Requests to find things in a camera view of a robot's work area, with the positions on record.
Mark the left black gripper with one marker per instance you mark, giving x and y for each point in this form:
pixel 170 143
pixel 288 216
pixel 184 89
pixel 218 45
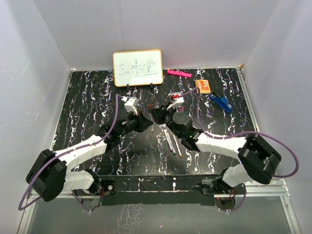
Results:
pixel 142 122

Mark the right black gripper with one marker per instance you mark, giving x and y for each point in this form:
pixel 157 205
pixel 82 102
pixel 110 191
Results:
pixel 158 115

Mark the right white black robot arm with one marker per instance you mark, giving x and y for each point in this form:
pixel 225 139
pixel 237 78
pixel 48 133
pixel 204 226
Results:
pixel 258 159

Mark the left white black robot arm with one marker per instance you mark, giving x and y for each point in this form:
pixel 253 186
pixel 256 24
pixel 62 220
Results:
pixel 52 172

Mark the white pen pink tip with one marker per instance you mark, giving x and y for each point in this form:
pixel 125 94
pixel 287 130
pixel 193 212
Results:
pixel 168 141

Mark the white pen green tip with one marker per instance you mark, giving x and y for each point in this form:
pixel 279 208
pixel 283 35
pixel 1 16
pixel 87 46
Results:
pixel 174 152

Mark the white pen yellow tip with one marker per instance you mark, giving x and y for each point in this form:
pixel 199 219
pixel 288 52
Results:
pixel 177 146

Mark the pink plastic clip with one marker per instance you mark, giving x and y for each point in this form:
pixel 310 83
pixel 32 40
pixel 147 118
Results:
pixel 179 73

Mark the orange card pack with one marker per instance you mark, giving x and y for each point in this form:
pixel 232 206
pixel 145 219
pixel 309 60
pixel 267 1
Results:
pixel 203 86

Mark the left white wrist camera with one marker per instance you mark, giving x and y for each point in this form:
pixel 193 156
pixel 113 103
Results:
pixel 130 104

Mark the small whiteboard with orange frame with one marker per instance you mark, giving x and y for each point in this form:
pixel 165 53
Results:
pixel 135 68

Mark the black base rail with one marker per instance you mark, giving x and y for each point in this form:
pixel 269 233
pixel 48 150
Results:
pixel 157 189

